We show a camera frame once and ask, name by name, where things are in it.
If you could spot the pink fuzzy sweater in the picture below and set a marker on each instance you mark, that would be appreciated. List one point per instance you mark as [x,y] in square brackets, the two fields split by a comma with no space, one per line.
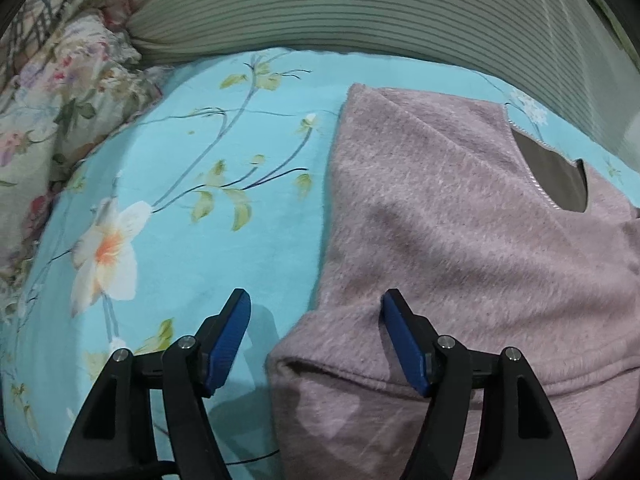
[450,235]

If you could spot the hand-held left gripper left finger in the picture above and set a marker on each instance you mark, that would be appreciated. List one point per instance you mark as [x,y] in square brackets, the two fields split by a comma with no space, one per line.
[228,344]

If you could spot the plaid checked quilt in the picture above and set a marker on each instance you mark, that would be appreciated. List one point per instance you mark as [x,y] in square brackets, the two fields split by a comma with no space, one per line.
[40,10]

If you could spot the floral ruffled quilt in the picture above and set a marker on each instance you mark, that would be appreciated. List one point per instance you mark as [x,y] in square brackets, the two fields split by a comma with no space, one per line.
[75,90]

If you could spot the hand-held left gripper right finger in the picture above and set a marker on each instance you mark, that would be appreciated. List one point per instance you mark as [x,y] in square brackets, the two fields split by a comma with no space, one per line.
[407,345]

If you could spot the green striped pillow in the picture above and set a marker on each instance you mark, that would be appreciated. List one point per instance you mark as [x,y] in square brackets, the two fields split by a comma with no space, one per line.
[350,5]

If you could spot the blue floral bedsheet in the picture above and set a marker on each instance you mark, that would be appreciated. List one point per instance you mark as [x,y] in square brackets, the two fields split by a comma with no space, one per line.
[200,260]

